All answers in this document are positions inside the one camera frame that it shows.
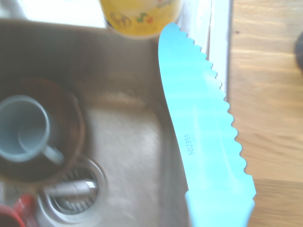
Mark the light blue serrated knife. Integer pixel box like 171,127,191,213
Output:
157,22,257,227

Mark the stainless steel sink basin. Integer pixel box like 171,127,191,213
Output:
0,0,234,227

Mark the metal sink drain strainer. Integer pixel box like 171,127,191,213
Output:
35,157,108,225

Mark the brown wooden bowl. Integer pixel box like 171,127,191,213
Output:
0,77,86,183

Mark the yellow printed container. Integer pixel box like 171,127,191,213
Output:
98,0,184,40

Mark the grey ceramic mug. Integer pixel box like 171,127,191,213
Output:
0,95,65,164

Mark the dark round object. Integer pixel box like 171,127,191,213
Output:
294,30,303,75

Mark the red ceramic mug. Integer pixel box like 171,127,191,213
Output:
0,193,36,227

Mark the white handled utensil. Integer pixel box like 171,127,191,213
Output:
44,179,97,197

